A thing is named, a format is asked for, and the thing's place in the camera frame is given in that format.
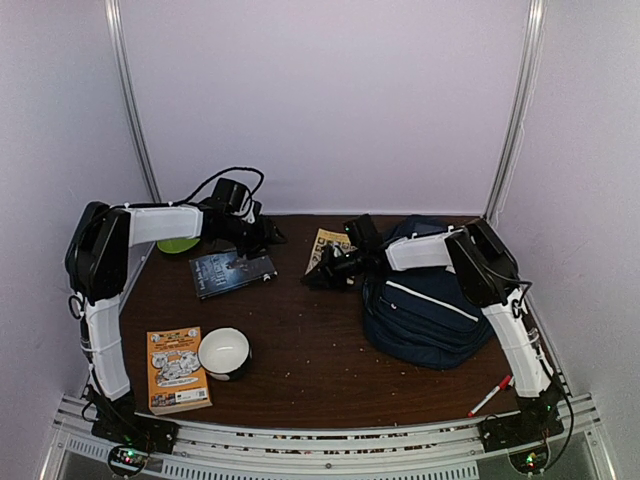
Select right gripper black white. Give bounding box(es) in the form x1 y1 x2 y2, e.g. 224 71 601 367
301 246 367 293

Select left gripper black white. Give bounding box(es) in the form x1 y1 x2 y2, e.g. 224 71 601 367
216 213 288 259

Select yellow picture-grid book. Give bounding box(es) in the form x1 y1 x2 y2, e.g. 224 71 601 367
305 228 355 274

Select dark blue cover book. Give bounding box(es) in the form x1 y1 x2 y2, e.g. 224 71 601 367
189 250 278 300

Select navy blue student backpack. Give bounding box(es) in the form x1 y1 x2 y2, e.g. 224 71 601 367
360 214 494 371

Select white black bowl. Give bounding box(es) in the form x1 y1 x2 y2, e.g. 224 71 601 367
198 327 253 382

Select orange cartoon paperback book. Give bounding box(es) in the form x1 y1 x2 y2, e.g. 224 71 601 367
147 327 212 416

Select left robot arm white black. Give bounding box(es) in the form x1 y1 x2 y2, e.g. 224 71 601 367
64 168 286 401

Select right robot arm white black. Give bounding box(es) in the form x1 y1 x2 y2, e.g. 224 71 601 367
301 214 566 442

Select green plate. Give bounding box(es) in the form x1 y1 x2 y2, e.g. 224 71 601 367
156 238 200 255

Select red white marker pen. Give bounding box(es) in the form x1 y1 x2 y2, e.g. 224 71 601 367
467 375 513 418

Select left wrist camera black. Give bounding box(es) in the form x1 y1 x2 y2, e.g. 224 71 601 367
211 178 248 213

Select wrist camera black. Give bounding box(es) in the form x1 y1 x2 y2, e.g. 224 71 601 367
211 178 248 213
344 214 382 250

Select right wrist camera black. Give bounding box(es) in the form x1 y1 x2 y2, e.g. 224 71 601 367
344 214 382 250

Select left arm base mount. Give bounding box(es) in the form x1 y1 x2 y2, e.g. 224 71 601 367
81 390 179 479

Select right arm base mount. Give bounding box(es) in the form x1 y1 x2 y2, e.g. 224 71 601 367
478 397 575 477

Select left aluminium corner post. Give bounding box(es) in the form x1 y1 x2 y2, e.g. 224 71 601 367
104 0 162 202

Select aluminium corner post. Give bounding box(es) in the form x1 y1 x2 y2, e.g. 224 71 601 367
104 0 162 202
484 0 548 225

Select right aluminium corner post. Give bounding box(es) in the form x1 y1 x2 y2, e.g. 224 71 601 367
484 0 548 225

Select aluminium front rail frame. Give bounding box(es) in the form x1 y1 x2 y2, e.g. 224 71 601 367
35 394 622 479

